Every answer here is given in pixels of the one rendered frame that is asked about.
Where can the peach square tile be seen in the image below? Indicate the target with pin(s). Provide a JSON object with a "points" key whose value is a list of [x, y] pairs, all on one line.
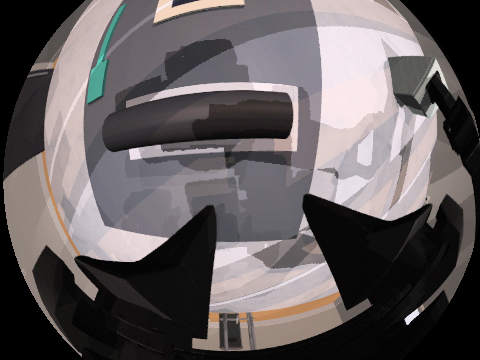
{"points": [[166, 9]]}

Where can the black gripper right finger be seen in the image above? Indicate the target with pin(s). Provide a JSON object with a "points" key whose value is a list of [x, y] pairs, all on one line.
{"points": [[359, 249]]}

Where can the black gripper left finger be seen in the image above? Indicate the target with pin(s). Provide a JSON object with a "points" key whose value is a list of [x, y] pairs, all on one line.
{"points": [[174, 280]]}

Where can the teal small trowel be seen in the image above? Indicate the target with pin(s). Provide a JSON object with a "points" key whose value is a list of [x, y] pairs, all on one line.
{"points": [[97, 81]]}

